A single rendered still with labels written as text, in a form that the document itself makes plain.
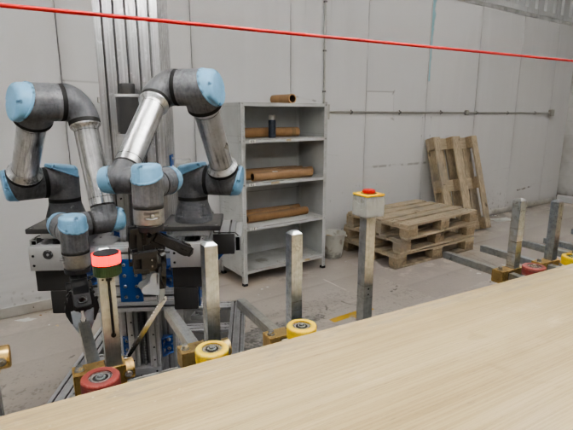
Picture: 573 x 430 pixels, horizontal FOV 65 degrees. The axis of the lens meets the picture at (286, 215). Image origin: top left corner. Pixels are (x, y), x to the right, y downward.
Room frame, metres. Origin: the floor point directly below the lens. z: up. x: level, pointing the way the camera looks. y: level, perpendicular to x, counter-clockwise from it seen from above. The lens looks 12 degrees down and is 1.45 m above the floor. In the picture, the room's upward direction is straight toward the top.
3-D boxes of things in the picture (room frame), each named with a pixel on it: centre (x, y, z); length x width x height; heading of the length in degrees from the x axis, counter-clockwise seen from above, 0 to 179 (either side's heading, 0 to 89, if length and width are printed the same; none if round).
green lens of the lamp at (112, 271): (0.94, 0.39, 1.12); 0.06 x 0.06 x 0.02
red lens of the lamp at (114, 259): (0.94, 0.39, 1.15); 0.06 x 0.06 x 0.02
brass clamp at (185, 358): (1.10, 0.22, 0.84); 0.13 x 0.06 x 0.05; 119
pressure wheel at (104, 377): (0.87, 0.40, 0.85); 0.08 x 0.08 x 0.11
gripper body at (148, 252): (1.11, 0.35, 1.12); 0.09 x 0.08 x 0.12; 119
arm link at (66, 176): (1.74, 0.87, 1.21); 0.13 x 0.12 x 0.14; 131
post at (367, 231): (1.35, -0.25, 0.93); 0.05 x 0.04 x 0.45; 119
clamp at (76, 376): (0.97, 0.43, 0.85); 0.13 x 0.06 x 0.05; 119
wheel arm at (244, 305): (1.28, 0.05, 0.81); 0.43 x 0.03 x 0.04; 29
